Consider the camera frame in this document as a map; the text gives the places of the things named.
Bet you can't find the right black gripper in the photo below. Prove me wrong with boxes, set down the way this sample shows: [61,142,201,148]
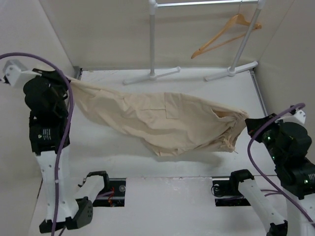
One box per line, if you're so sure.
[246,113,285,164]

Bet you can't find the beige trousers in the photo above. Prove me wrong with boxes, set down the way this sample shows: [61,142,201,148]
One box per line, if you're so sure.
[70,78,248,156]

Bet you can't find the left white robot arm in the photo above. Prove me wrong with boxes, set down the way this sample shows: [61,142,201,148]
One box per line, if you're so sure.
[23,69,110,234]

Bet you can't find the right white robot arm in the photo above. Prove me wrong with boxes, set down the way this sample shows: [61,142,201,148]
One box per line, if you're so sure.
[211,110,315,236]

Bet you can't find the wooden clothes hanger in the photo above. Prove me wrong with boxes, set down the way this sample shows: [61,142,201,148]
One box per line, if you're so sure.
[190,13,263,59]

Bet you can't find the white clothes rack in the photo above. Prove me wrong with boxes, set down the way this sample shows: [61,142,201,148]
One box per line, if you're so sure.
[123,0,266,85]

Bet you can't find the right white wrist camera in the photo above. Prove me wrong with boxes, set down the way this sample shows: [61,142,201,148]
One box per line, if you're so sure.
[291,109,306,126]

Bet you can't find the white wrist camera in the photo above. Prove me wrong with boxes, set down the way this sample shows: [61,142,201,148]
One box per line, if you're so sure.
[291,109,306,126]
[0,59,41,89]

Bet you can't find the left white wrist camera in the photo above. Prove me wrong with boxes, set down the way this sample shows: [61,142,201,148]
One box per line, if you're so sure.
[0,59,41,89]

